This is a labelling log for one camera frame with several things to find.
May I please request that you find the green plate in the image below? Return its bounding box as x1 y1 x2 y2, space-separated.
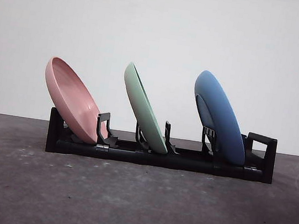
114 61 180 155

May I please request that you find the blue plate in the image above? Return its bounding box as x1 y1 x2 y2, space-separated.
184 68 257 168

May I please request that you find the pink plate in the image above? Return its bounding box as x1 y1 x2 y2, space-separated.
36 54 118 145

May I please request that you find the black plastic dish rack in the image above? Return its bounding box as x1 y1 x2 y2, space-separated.
44 103 279 186

